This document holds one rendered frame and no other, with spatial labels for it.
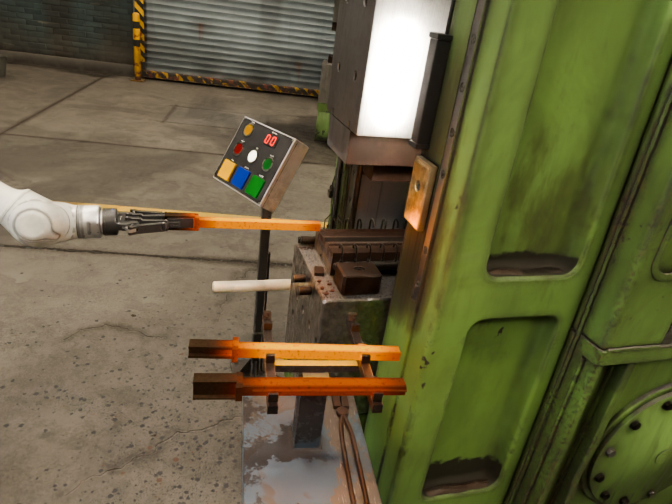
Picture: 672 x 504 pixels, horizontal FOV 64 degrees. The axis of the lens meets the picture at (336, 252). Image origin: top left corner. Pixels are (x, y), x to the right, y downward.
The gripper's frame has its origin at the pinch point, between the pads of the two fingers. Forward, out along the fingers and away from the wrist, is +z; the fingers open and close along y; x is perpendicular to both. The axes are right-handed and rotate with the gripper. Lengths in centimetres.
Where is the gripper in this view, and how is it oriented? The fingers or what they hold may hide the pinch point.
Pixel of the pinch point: (180, 221)
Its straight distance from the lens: 157.1
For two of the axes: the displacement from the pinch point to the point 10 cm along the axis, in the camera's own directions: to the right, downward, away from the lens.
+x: 1.2, -8.9, -4.4
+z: 9.5, -0.2, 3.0
